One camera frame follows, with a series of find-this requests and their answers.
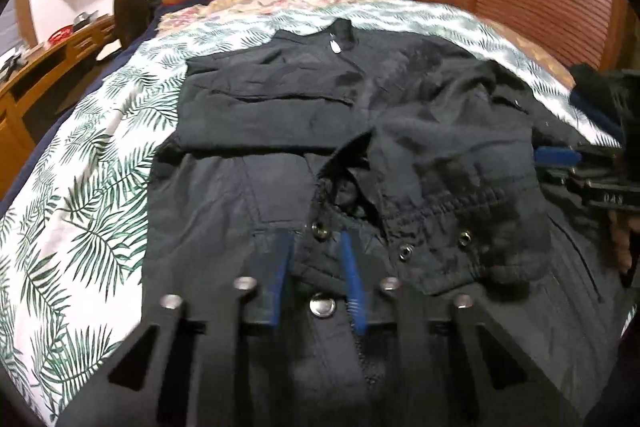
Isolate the black zip-up jacket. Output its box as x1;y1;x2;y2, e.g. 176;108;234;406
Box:
139;17;632;427

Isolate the person's right hand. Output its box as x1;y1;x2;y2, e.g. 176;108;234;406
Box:
610;211;640;273

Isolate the palm leaf print bedspread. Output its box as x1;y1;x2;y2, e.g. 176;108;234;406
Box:
1;0;614;426

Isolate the wooden desk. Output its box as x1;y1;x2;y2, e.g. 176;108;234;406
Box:
1;15;115;196

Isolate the red bowl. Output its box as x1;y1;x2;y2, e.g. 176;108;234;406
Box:
47;25;74;46

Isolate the dark wooden chair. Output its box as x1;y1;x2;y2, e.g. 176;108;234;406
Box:
96;0;152;61

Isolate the floral pillow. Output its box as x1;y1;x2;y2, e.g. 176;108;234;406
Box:
156;0;370;36

